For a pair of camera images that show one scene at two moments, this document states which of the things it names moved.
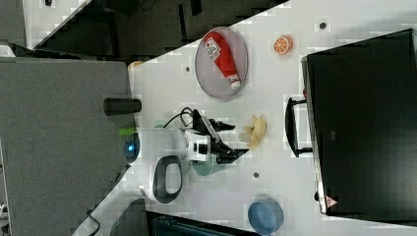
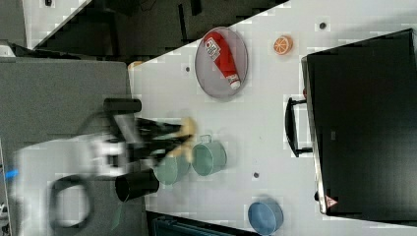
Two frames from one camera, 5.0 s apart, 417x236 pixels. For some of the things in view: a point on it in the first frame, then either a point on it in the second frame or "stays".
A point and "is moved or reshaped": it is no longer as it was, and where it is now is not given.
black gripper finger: (227, 155) to (158, 148)
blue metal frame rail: (161, 224) stays
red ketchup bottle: (218, 48) stays
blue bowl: (267, 215) stays
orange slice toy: (283, 44) stays
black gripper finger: (219, 126) to (148, 128)
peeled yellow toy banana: (254, 135) is moved or reshaped
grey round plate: (209, 72) stays
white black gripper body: (201, 139) to (123, 152)
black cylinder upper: (119, 105) stays
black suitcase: (359, 120) stays
